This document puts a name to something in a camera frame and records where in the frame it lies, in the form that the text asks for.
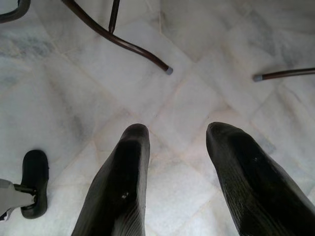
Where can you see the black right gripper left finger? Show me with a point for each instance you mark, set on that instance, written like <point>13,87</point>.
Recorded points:
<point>123,177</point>

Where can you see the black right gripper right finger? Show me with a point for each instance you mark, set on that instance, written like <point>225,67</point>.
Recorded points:
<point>251,182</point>

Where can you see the marble-pattern folding table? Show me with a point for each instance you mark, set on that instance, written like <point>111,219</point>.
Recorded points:
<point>169,71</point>
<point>257,78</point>

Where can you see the grey robot leg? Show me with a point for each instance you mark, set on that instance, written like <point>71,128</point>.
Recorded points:
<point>6,194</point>

